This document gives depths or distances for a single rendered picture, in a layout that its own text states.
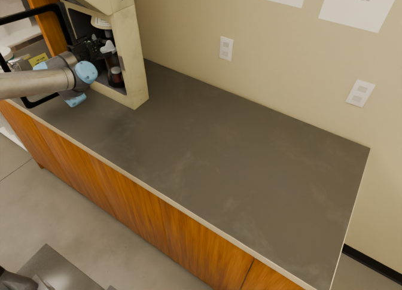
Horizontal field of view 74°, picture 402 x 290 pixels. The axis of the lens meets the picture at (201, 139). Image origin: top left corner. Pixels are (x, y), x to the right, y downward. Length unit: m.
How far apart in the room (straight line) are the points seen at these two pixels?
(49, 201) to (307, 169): 1.86
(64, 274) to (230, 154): 0.73
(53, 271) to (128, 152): 0.50
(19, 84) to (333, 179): 1.14
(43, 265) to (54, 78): 0.59
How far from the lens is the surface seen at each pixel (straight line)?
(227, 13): 1.34
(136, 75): 1.31
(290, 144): 1.26
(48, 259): 1.04
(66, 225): 2.21
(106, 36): 1.32
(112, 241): 2.05
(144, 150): 1.18
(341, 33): 1.20
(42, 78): 0.98
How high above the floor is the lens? 1.83
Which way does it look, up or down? 47 degrees down
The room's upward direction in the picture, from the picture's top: 1 degrees clockwise
